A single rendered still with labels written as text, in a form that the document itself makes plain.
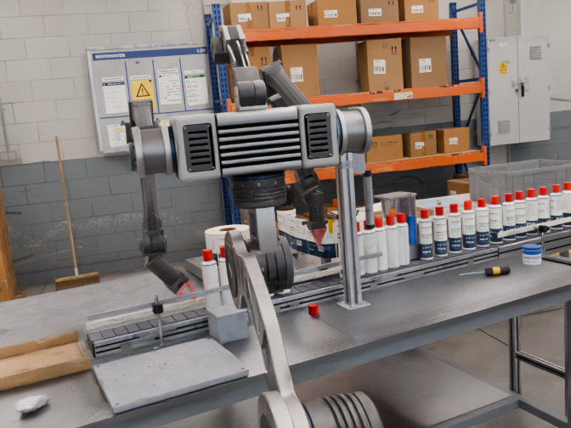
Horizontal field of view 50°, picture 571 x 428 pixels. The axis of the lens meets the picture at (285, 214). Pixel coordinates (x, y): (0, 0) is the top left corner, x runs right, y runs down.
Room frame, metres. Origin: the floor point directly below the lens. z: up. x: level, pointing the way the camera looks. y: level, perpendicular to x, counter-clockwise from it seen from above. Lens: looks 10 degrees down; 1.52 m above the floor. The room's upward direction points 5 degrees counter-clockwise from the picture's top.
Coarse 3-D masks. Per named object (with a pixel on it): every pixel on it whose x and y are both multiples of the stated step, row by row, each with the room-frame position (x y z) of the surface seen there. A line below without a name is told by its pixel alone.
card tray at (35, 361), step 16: (48, 336) 1.87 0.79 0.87; (64, 336) 1.88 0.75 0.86; (0, 352) 1.80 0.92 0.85; (16, 352) 1.82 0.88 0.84; (32, 352) 1.83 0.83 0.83; (48, 352) 1.82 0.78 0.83; (64, 352) 1.81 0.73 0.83; (80, 352) 1.80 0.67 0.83; (0, 368) 1.73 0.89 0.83; (16, 368) 1.72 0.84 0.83; (32, 368) 1.71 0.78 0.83; (48, 368) 1.62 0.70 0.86; (64, 368) 1.64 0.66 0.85; (80, 368) 1.66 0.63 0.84; (0, 384) 1.57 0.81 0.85; (16, 384) 1.58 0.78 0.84
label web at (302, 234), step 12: (300, 228) 2.51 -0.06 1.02; (336, 228) 2.37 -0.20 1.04; (360, 228) 2.36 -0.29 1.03; (300, 240) 2.52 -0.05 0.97; (312, 240) 2.44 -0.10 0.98; (324, 240) 2.37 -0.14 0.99; (336, 240) 2.37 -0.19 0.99; (312, 252) 2.44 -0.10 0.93; (324, 252) 2.37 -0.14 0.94; (336, 252) 2.37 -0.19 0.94
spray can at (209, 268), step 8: (208, 256) 1.96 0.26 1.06; (208, 264) 1.95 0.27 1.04; (216, 264) 1.97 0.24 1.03; (208, 272) 1.95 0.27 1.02; (216, 272) 1.96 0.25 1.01; (208, 280) 1.95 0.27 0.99; (216, 280) 1.96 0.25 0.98; (208, 288) 1.95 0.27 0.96; (208, 296) 1.95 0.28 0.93; (216, 296) 1.95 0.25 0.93; (208, 304) 1.95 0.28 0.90; (216, 304) 1.95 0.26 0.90
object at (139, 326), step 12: (468, 252) 2.41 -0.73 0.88; (420, 264) 2.30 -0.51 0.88; (372, 276) 2.20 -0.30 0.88; (300, 288) 2.12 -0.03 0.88; (312, 288) 2.11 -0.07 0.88; (192, 312) 1.96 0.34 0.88; (204, 312) 1.95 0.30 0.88; (132, 324) 1.88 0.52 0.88; (144, 324) 1.87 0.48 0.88; (156, 324) 1.86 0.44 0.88; (96, 336) 1.80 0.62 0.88; (108, 336) 1.79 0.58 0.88
